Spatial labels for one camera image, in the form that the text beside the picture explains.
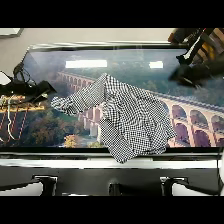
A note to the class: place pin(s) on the checked shirt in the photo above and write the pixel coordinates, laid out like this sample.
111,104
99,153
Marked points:
133,116

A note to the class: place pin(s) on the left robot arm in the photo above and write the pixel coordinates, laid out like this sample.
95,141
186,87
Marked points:
30,89

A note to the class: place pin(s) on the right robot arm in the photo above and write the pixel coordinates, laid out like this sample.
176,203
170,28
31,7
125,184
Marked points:
196,74

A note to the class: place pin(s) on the heap of clothes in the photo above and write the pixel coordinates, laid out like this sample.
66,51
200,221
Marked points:
213,40

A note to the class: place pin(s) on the silver frame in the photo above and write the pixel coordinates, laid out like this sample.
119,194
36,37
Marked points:
100,163

